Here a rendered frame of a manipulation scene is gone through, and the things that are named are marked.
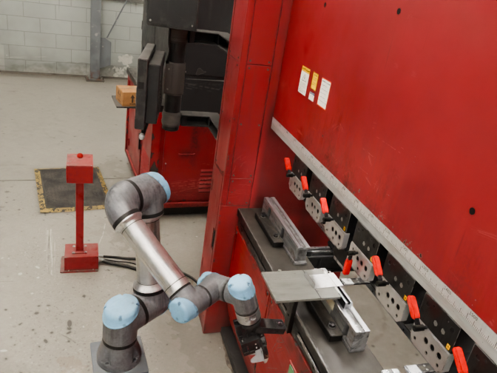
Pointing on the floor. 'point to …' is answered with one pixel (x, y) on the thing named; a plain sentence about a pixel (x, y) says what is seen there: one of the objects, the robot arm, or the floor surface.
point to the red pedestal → (89, 258)
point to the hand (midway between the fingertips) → (266, 358)
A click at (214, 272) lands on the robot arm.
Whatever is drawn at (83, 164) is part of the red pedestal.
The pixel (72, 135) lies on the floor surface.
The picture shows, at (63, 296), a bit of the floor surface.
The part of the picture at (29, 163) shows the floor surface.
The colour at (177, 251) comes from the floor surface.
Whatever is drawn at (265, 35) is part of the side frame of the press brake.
